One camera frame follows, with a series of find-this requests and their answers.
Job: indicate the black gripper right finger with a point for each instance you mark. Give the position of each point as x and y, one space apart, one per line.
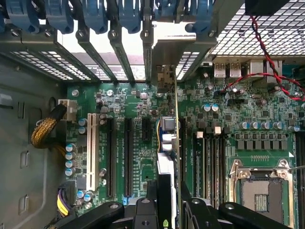
197 214

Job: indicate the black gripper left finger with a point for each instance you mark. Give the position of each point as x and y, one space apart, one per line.
143 214

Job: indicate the black RAM slot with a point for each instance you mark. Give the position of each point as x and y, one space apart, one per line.
209 167
222 167
216 167

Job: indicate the long black expansion slot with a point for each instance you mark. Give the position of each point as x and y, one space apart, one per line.
183 143
110 155
128 155

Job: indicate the CPU socket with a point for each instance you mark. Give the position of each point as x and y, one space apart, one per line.
262 202

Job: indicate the white PCI expansion slot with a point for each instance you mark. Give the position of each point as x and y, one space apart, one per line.
91 152

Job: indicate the short black expansion slot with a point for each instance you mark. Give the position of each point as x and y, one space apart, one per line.
146 128

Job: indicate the green Dell motherboard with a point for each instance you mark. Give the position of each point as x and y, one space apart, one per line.
133 105

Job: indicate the white power connector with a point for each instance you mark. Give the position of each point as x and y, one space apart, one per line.
70 109

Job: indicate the silver USB port block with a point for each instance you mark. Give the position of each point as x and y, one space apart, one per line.
226 69

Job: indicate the open grey PC case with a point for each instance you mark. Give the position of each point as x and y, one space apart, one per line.
23 119

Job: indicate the metal slot cover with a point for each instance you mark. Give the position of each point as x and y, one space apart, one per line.
147 59
96 56
121 55

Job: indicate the silver network port block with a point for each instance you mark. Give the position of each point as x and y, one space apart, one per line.
257 70

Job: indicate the blue slot latch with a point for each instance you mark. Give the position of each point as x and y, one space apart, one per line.
164 8
129 16
202 19
22 16
95 16
59 16

